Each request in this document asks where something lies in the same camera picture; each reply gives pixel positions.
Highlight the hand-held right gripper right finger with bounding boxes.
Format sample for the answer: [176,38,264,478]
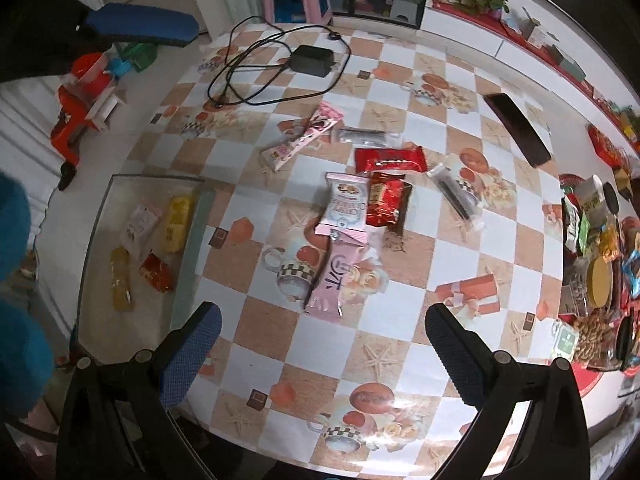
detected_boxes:
[425,302,592,480]

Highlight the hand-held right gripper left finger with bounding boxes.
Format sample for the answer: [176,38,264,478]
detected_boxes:
[56,301,223,480]

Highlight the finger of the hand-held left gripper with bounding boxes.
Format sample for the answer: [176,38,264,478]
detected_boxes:
[82,2,201,50]

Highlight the pink long snack packet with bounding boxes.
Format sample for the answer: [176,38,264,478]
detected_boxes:
[261,100,347,172]
[303,229,369,323]

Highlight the glass tray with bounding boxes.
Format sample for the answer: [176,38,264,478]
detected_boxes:
[74,174,217,362]

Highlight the red snack packet yellow label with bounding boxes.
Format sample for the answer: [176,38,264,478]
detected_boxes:
[365,172,414,234]

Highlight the pink white snack packet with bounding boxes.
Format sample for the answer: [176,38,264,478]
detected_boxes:
[314,171,372,237]

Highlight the red zigzag-edged snack packet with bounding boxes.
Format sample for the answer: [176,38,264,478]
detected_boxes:
[353,144,428,176]

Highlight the person's left hand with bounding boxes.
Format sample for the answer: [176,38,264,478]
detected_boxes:
[0,172,57,413]

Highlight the green bucket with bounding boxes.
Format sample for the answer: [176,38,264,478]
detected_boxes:
[121,41,157,72]

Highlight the red bucket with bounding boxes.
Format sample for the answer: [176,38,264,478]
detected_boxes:
[69,54,114,97]

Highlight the small red snack packet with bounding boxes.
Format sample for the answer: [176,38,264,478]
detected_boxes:
[138,251,174,294]

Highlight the white ribbed sofa cover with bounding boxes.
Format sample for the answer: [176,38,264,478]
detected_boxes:
[0,79,68,186]

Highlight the white small box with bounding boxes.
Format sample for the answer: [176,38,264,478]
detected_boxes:
[84,86,127,132]

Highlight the orange snack packet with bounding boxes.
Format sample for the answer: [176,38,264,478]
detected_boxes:
[109,246,136,312]

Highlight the green white packet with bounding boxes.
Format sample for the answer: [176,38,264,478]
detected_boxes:
[551,321,582,362]

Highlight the pale pink snack packet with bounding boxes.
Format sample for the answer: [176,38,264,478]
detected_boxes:
[121,204,162,257]

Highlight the bag of peanuts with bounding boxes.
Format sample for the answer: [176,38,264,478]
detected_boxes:
[569,309,622,367]

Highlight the pink plastic stool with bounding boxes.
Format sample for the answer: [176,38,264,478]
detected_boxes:
[261,0,334,27]

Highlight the dark snack bar clear wrapper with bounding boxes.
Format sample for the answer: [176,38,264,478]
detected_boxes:
[334,127,402,148]
[425,162,484,232]

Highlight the yellow round lid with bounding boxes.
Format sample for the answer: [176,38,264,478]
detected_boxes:
[584,256,614,309]

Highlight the white printed mug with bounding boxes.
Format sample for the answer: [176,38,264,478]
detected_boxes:
[574,174,610,232]

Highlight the black smartphone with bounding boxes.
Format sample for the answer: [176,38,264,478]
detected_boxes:
[483,92,553,169]

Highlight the grey flat box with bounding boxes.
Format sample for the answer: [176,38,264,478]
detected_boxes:
[547,44,587,81]

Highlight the white console red top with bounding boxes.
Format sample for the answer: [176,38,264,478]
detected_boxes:
[419,0,640,161]

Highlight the black power adapter with cable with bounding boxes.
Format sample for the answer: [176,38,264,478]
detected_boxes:
[206,14,352,109]

